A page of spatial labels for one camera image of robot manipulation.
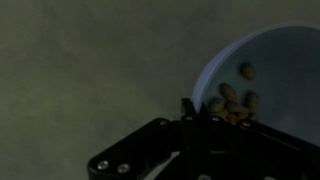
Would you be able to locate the almond in bowl centre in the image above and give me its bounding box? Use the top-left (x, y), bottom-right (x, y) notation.
top-left (225, 102), bottom-right (249, 113)

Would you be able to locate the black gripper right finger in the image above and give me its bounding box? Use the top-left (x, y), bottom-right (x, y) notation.
top-left (199, 105), bottom-right (320, 180)

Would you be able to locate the almond in bowl upper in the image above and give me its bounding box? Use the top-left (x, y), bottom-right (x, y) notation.
top-left (220, 83), bottom-right (237, 102)

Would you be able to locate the almond in bowl left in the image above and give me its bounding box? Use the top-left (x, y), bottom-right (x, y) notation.
top-left (209, 98), bottom-right (225, 113)

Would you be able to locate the blue bowl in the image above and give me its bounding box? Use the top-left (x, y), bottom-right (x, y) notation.
top-left (191, 24), bottom-right (320, 145)

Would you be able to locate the almond in bowl top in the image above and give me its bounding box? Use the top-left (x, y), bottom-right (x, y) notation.
top-left (240, 64), bottom-right (256, 80)

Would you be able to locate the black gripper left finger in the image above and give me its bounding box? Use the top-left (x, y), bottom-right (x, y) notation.
top-left (87, 98), bottom-right (197, 180)

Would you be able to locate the almond in bowl right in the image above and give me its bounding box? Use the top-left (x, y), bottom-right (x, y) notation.
top-left (246, 93), bottom-right (259, 109)

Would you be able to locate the almond in bowl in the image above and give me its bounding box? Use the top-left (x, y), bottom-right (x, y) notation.
top-left (220, 83), bottom-right (237, 102)
top-left (246, 93), bottom-right (259, 109)
top-left (240, 64), bottom-right (256, 80)
top-left (209, 98), bottom-right (225, 113)
top-left (225, 102), bottom-right (249, 113)

